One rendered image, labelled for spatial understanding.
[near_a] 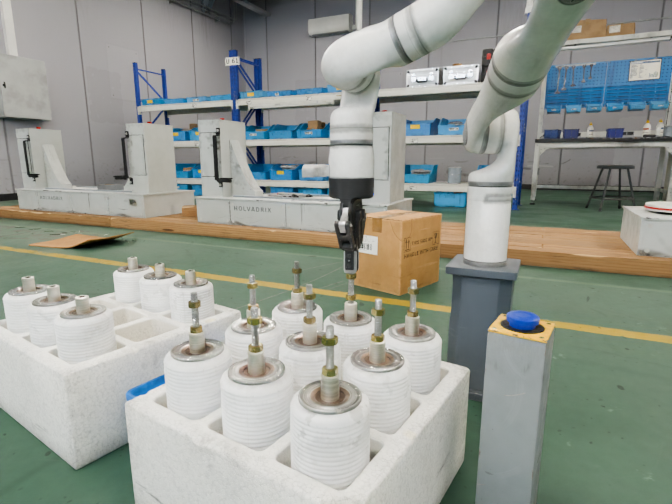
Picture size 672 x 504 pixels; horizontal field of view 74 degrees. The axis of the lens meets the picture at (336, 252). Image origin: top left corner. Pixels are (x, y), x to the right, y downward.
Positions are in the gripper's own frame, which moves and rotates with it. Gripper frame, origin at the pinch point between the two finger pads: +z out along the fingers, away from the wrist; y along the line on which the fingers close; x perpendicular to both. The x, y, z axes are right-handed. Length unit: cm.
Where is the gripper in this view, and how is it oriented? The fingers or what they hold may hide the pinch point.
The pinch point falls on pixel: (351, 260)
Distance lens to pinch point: 76.1
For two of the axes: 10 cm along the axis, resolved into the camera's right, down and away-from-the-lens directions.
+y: 2.8, -1.9, 9.4
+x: -9.6, -0.5, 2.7
